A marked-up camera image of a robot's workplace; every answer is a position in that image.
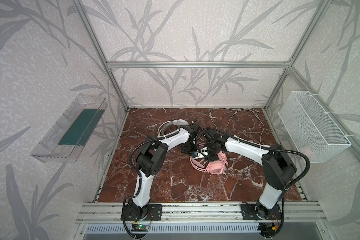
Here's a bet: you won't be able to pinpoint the aluminium front rail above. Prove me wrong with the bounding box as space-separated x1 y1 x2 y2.
76 202 327 224

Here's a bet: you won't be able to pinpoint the right wiring connector board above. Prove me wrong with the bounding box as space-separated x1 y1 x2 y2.
258 223 280 236

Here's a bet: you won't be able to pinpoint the green circuit board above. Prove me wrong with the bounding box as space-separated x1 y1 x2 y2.
132 223 150 232

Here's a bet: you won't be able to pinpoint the clear plastic wall bin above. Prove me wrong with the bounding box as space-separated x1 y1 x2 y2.
31 94 108 163

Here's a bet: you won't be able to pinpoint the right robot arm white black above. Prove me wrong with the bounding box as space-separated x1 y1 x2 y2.
202 128 311 213

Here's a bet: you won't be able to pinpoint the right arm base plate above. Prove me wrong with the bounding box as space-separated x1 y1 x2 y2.
240 202 283 221

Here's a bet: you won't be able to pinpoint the white headphone cable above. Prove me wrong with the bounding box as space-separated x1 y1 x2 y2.
209 107 266 145

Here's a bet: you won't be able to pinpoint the pink item in basket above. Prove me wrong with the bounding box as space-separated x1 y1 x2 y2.
299 147 313 159

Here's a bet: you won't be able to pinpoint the white headphones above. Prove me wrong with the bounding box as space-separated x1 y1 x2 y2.
157 119 190 139

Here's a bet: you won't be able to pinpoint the white wire mesh basket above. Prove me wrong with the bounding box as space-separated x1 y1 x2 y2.
279 91 352 163

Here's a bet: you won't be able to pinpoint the pink headphones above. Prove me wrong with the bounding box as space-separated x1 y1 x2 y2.
189 151 228 175

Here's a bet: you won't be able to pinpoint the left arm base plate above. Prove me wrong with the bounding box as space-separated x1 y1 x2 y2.
121 204 163 221

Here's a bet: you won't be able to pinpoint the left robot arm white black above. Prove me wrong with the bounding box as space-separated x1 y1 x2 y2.
121 120 201 221

